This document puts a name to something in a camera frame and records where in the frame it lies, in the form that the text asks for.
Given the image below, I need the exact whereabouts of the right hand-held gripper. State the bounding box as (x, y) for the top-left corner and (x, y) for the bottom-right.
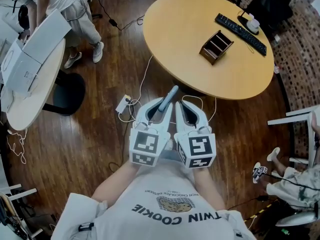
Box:
(173, 100), (217, 169)

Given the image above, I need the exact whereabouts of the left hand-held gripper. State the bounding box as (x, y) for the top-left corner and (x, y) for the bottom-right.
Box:
(128, 97), (174, 169)

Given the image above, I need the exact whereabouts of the grey-blue pen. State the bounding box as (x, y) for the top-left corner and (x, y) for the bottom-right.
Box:
(157, 84), (179, 113)

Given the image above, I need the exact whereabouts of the brown wooden organizer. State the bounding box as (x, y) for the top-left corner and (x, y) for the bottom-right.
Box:
(198, 29), (235, 66)

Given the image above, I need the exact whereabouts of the person's left forearm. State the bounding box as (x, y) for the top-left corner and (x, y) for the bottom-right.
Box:
(91, 160), (140, 205)

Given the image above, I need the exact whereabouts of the person's right forearm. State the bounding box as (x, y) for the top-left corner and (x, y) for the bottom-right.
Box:
(192, 167), (226, 211)

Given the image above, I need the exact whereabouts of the person's white shoe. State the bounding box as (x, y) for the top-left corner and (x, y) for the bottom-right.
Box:
(164, 138), (175, 152)

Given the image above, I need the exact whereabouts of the white power strip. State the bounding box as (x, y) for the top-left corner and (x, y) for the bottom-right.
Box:
(115, 94), (132, 114)

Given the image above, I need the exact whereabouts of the person's white printed t-shirt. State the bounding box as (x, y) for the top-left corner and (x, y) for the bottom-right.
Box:
(51, 156), (257, 240)

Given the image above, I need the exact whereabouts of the round yellow table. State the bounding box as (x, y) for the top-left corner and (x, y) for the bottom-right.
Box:
(142, 0), (276, 101)

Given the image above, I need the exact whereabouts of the black keyboard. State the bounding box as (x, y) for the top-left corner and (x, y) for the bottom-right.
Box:
(214, 12), (268, 57)

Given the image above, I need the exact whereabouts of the white side table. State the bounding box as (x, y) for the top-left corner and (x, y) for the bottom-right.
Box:
(267, 105), (320, 165)

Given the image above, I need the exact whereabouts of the white cup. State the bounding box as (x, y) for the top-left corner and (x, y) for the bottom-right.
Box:
(246, 18), (260, 34)

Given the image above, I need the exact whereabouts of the yellow black striped tape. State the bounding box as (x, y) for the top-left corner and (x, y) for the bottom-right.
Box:
(243, 199), (280, 223)

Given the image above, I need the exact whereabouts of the white oval table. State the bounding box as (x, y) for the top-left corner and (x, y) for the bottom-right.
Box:
(4, 37), (87, 132)

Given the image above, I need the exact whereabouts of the white cardboard box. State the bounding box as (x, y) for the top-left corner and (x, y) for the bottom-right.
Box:
(0, 38), (44, 97)
(21, 8), (73, 65)

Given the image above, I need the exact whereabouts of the black office chair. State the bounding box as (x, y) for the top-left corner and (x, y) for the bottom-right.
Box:
(234, 0), (294, 33)

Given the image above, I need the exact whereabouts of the grey shell chair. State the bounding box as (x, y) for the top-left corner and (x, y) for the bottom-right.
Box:
(274, 209), (316, 228)

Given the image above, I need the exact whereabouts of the black cable with adapter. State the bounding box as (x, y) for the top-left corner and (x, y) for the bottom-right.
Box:
(94, 0), (146, 32)

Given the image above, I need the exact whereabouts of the tangled white cable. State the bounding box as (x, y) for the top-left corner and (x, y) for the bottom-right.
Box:
(5, 127), (29, 165)

